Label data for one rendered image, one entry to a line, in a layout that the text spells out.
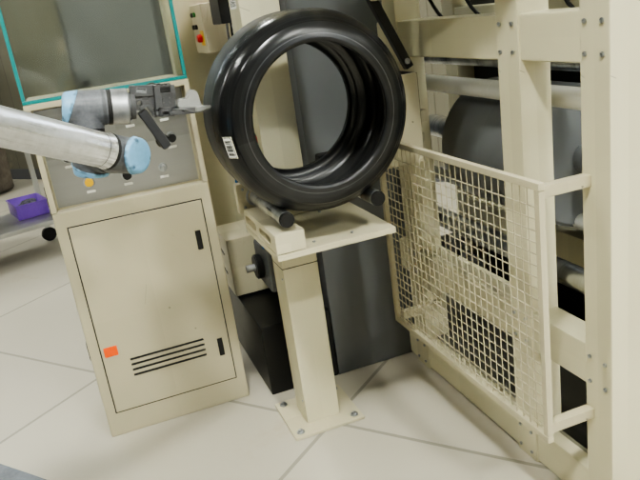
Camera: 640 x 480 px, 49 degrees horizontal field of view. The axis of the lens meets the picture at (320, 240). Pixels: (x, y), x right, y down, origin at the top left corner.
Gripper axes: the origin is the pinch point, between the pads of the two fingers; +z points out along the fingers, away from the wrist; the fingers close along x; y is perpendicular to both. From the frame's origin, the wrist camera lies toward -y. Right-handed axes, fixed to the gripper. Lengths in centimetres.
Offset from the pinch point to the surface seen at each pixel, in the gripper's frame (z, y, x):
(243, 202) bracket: 14.4, -32.3, 23.9
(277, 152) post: 27.2, -17.6, 26.3
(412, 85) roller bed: 72, 2, 19
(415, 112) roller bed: 73, -7, 19
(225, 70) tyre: 4.4, 10.2, -6.2
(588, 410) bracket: 85, -78, -59
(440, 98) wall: 234, -29, 287
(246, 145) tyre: 7.7, -8.7, -11.3
